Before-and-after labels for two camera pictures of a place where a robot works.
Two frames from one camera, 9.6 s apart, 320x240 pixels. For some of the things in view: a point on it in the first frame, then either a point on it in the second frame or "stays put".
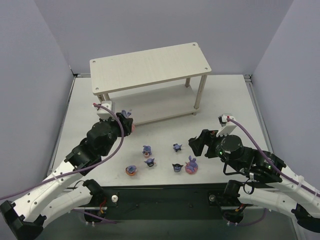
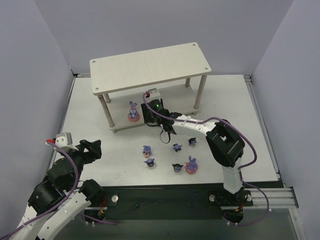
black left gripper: [126, 123] → [88, 149]
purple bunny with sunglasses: [150, 162] stays put
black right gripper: [204, 141] → [146, 113]
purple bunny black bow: [177, 147] stays put
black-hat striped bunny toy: [177, 167] stays put
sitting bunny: [127, 115] → [133, 116]
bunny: [191, 167] stays put
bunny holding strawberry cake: [147, 150] stays put
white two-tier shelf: [152, 85] stays put
